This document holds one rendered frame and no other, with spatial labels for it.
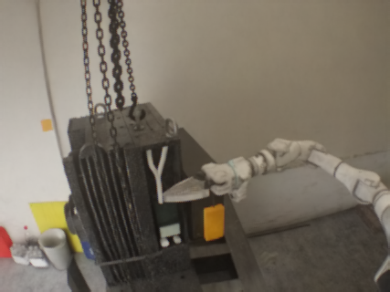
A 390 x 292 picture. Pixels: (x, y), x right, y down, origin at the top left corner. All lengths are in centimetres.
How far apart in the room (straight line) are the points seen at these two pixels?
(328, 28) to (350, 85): 60
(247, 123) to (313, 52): 86
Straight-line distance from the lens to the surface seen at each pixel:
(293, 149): 91
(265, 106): 233
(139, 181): 103
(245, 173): 79
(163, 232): 123
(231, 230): 200
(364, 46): 282
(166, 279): 141
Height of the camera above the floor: 202
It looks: 26 degrees down
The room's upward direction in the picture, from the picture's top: 3 degrees counter-clockwise
